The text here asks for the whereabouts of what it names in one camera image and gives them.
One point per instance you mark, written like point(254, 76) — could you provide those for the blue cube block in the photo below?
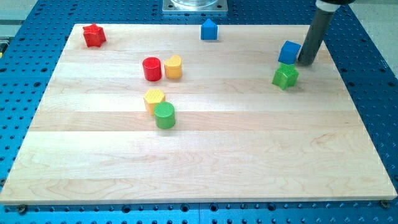
point(289, 52)

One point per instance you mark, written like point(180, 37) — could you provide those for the left board clamp screw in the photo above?
point(21, 209)

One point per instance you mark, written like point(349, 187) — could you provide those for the right board clamp screw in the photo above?
point(384, 204)

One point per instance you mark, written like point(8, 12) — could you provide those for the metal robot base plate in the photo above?
point(177, 6)

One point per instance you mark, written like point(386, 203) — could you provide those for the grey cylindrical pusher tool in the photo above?
point(325, 10)

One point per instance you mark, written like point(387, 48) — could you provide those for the green star block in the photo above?
point(285, 76)

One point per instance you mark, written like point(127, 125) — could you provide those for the yellow heart block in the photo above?
point(173, 67)

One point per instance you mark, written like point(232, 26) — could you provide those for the blue triangle house block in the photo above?
point(209, 30)

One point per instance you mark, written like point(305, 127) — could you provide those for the board clamp screw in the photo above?
point(21, 209)
point(384, 204)

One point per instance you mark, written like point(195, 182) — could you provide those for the red cylinder block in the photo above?
point(152, 69)

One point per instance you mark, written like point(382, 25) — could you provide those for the yellow hexagon block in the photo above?
point(152, 98)

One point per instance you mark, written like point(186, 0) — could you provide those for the green cylinder block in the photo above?
point(164, 113)

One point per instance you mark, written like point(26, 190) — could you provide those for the red star block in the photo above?
point(94, 35)

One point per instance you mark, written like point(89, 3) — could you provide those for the light wooden board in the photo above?
point(237, 137)

